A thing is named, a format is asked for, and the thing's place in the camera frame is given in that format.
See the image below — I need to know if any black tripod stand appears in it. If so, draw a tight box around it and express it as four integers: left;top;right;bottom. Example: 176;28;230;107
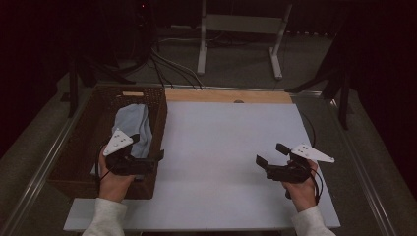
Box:
284;32;353;131
60;55;137;119

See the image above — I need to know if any dark equipment rack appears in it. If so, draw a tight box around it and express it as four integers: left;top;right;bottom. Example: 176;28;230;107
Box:
107;0;158;67

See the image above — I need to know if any hand-held gripper cable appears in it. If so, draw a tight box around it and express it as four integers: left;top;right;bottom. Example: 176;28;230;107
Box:
94;142;111;185
308;170;324;206

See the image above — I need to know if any white metal stand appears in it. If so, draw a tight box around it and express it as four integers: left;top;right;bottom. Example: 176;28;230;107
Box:
196;0;294;81

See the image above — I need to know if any grey floor cable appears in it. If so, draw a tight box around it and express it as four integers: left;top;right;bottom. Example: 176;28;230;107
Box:
150;37;205;90

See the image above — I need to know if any white table board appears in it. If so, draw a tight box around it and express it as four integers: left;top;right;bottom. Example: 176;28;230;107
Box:
63;100;341;232

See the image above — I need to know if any wooden plank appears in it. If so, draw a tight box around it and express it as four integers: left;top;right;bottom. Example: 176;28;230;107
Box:
165;88;293;105

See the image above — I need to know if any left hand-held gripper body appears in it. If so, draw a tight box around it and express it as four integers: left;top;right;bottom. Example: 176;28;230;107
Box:
102;128;157;176

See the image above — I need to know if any person's right hand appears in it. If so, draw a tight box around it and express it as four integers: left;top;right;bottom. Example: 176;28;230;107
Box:
281;162;319;213

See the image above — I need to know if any left hand-held gripper cable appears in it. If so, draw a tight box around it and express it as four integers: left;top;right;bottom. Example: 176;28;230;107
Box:
94;142;111;185

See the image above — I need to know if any brown wicker basket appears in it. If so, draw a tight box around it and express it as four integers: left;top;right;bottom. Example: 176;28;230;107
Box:
47;84;168;201

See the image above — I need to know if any person's left hand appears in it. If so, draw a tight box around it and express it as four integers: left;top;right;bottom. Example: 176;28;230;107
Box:
97;154;136;204

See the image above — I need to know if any black floor cable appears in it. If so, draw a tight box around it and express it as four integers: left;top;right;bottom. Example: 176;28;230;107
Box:
150;55;175;90

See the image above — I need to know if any metal table frame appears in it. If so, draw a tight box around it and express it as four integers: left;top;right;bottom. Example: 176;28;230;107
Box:
0;82;399;236

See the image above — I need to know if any thin black table cable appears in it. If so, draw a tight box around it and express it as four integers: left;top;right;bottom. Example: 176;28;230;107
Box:
299;111;317;148

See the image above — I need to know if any light blue tank top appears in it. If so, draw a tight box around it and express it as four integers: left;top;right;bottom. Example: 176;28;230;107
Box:
89;103;153;181

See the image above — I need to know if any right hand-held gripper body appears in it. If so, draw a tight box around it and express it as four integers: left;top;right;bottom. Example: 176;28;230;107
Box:
265;143;336;184

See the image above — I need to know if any right hand-held gripper cable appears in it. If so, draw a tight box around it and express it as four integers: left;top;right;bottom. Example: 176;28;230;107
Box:
308;170;324;206

